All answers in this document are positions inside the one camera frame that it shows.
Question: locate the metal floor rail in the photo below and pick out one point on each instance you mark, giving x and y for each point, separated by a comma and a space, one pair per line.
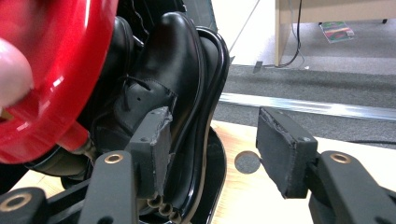
311, 106

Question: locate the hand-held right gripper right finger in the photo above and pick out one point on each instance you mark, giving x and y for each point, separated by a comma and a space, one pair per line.
286, 155

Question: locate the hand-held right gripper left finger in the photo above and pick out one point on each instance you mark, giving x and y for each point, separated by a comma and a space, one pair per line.
149, 149

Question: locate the red and black shoe rack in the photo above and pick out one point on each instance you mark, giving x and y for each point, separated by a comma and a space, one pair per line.
62, 62

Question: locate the colourful booklet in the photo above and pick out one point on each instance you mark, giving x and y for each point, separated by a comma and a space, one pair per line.
336, 31

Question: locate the light wooden desk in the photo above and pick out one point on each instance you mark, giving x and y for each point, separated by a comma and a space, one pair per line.
336, 9

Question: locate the black leather shoe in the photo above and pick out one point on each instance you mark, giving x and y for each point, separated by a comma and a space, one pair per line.
120, 56
171, 62

